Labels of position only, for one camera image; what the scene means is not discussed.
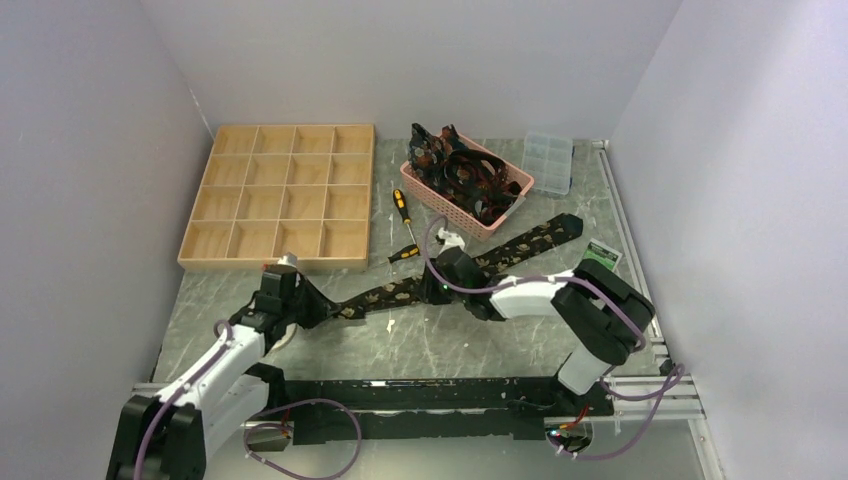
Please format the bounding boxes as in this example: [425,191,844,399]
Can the black gold patterned tie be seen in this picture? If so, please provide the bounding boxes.
[330,213,584,320]

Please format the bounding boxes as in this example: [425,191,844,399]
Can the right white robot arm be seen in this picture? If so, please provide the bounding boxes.
[426,246,656,415]

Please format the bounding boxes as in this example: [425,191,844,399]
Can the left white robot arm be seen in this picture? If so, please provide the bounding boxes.
[106,264,338,479]

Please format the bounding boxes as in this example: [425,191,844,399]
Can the white tape roll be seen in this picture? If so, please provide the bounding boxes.
[270,324,298,352]

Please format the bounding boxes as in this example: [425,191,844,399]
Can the pile of patterned ties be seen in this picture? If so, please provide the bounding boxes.
[408,123,521,226]

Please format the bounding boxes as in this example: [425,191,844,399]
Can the pink plastic basket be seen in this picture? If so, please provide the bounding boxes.
[400,124,535,241]

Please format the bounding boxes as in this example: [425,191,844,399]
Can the lower black yellow screwdriver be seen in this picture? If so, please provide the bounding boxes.
[369,244,420,268]

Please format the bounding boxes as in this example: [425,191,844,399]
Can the black yellow screwdriver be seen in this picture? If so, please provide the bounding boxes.
[392,189,418,244]
[369,244,420,268]

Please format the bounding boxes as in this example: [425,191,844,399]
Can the upper black yellow screwdriver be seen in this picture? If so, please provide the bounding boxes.
[392,189,418,244]

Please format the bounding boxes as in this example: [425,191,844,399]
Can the wooden compartment tray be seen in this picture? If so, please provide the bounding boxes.
[178,124,376,271]

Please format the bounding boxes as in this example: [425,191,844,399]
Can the green screw bit box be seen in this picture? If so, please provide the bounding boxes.
[582,238,623,272]

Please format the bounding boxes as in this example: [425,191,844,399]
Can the clear plastic organizer box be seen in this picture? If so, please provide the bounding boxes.
[521,131,575,196]

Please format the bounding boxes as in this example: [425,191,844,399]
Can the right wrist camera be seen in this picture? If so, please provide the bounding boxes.
[435,227,466,253]

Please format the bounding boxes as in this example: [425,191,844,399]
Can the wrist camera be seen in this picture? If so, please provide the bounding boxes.
[275,252,298,269]
[435,227,466,253]

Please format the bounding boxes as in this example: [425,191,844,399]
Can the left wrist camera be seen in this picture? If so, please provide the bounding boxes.
[275,252,298,269]

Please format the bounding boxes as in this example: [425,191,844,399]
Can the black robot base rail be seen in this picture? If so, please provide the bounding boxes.
[249,376,614,445]

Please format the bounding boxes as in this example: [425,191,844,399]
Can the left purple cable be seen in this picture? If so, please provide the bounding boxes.
[132,321,363,480]

